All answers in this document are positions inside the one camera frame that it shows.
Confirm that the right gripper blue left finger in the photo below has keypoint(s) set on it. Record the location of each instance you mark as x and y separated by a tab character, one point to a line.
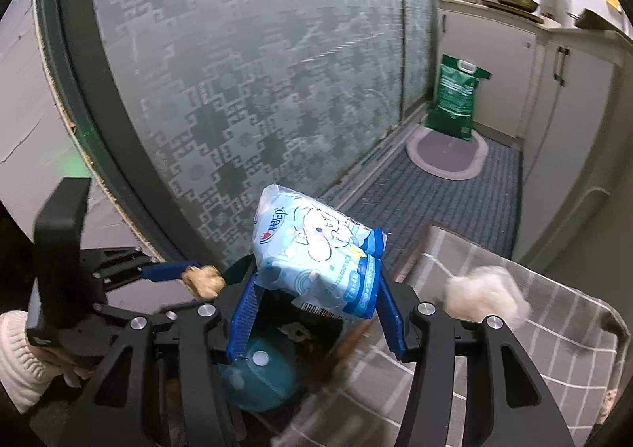
242	320

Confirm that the brown bread piece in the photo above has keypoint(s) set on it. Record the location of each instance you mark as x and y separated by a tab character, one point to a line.
204	282

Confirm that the person left hand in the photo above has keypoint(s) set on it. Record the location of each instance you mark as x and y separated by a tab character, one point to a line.
72	371

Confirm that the white kitchen cabinet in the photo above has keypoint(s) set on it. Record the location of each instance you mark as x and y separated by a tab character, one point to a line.
563	97

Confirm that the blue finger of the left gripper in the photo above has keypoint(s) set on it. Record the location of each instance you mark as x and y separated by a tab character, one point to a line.
167	271

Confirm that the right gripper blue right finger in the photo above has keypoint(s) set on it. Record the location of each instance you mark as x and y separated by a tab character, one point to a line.
391	320

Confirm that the oval grey floor mat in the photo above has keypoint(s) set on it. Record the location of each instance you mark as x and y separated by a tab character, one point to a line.
447	157

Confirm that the grey checked tablecloth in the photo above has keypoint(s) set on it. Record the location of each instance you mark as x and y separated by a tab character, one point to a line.
550	382

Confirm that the striped blue floor rug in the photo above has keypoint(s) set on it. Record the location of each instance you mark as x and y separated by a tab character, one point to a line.
403	200

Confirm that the frosted patterned sliding door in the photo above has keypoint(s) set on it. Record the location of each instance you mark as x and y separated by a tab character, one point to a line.
187	109

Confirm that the teal trash bin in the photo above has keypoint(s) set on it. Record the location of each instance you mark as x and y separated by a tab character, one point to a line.
274	369

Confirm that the bag with beige contents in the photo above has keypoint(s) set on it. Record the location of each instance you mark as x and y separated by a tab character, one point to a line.
485	291

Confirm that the green rice bag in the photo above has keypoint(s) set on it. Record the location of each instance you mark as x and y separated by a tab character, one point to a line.
452	112

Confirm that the white tissue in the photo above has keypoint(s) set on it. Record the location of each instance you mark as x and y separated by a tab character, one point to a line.
295	332

